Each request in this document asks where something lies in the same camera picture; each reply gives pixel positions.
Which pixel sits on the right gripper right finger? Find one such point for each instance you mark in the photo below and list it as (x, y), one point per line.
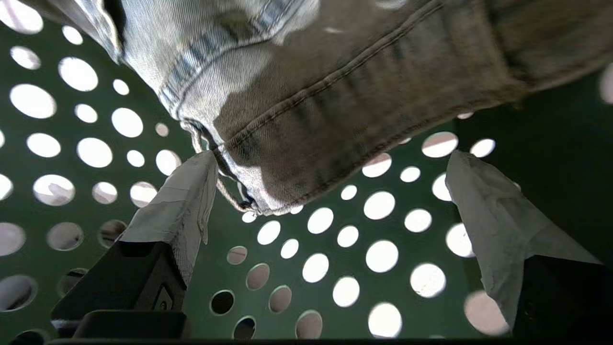
(507, 239)

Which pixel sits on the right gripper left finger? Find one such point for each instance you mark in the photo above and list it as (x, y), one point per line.
(165, 239)

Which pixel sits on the green perforated laundry basket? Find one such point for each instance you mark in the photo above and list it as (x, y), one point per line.
(86, 191)

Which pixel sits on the light denim jeans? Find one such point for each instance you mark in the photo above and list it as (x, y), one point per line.
(335, 91)

